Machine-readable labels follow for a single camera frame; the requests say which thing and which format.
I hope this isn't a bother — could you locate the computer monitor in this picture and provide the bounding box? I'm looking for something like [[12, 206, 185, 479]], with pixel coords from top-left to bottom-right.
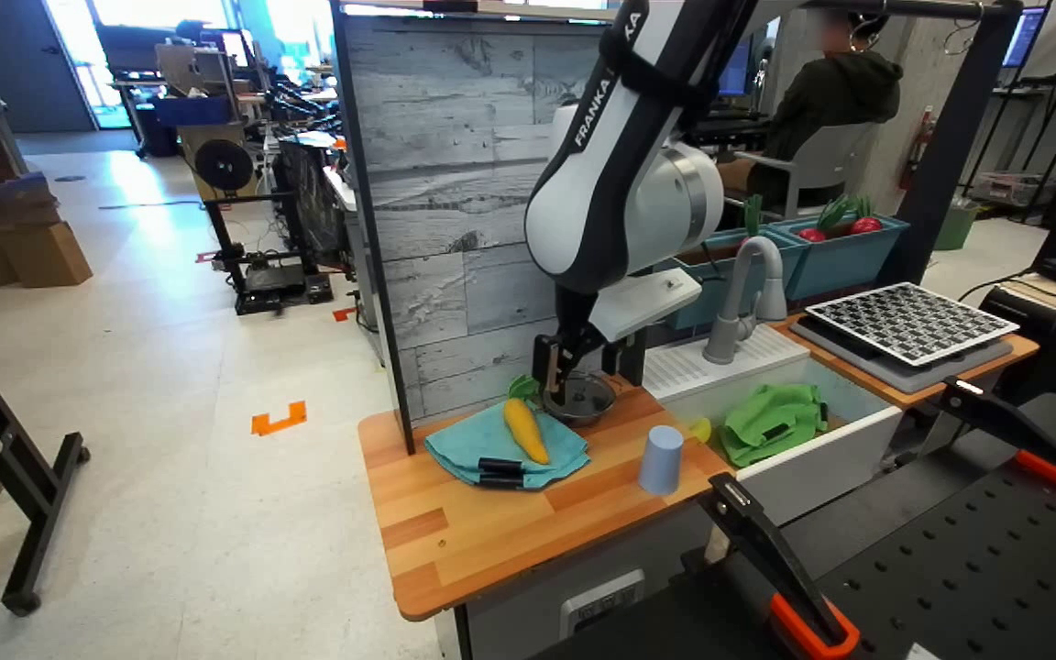
[[713, 35, 754, 98]]

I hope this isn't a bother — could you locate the teal storage bin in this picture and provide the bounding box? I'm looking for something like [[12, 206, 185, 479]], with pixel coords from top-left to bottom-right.
[[761, 221, 904, 305], [655, 228, 805, 339]]

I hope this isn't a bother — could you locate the black orange clamp far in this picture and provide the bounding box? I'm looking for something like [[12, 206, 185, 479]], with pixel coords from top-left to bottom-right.
[[943, 378, 1056, 487]]

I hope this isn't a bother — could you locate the black small clip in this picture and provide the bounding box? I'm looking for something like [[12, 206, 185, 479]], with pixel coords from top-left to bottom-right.
[[479, 457, 523, 477]]

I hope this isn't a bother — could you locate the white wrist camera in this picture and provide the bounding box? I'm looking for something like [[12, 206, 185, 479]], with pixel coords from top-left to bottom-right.
[[591, 268, 701, 339]]

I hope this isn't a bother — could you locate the green cloth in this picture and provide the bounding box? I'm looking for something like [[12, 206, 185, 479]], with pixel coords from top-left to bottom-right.
[[717, 382, 828, 465]]

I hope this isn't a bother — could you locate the red toy radish left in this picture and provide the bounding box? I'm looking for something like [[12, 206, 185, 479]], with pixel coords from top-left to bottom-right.
[[799, 196, 880, 241]]

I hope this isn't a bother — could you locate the checkerboard calibration board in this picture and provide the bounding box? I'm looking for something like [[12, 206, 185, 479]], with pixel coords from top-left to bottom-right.
[[803, 282, 1012, 367]]

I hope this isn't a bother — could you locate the yellow toy corn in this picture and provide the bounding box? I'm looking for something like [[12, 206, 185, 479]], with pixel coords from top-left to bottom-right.
[[502, 398, 551, 461]]

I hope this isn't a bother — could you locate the white toy sink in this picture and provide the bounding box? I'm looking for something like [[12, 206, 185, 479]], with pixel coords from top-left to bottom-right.
[[641, 327, 903, 524]]

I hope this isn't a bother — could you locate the black orange clamp near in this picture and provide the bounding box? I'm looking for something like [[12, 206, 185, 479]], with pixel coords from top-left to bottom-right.
[[702, 474, 861, 660]]

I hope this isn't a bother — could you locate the teal storage bin left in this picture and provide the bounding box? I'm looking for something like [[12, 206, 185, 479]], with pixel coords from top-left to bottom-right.
[[655, 228, 805, 339]]

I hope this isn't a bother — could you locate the teal storage bin right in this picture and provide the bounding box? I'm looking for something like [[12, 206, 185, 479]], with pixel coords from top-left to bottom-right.
[[761, 221, 904, 305]]

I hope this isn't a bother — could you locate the black orange clamp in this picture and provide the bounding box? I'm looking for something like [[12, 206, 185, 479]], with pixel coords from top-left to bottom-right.
[[702, 474, 861, 660], [943, 378, 1056, 487]]

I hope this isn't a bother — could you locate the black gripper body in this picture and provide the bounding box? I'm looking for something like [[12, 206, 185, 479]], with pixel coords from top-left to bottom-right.
[[530, 285, 646, 383]]

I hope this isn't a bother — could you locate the black perforated board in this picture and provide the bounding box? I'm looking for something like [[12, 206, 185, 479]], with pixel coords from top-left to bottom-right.
[[820, 474, 1056, 660]]

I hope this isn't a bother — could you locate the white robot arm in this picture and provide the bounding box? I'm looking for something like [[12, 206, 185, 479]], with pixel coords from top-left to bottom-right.
[[523, 0, 760, 421]]

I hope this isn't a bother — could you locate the light blue plastic cup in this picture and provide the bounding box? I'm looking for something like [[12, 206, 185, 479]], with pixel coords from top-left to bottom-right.
[[641, 424, 680, 496]]

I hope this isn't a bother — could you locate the seated person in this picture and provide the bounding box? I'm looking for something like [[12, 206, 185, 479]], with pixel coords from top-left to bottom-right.
[[765, 10, 903, 161]]

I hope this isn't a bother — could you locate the wood-pattern backdrop panel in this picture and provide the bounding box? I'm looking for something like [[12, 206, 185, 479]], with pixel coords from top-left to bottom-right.
[[333, 0, 606, 424]]

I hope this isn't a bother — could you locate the grey toy faucet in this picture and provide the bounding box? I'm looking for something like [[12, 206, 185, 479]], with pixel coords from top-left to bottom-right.
[[702, 233, 788, 367]]

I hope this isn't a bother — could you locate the black stand frame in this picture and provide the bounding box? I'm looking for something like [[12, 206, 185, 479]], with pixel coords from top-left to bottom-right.
[[0, 395, 91, 617]]

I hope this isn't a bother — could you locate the cardboard box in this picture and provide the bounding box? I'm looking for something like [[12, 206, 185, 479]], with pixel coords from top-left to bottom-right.
[[0, 172, 91, 285]]

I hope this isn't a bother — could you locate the teal cloth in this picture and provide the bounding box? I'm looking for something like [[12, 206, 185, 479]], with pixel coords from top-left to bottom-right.
[[425, 404, 591, 490]]

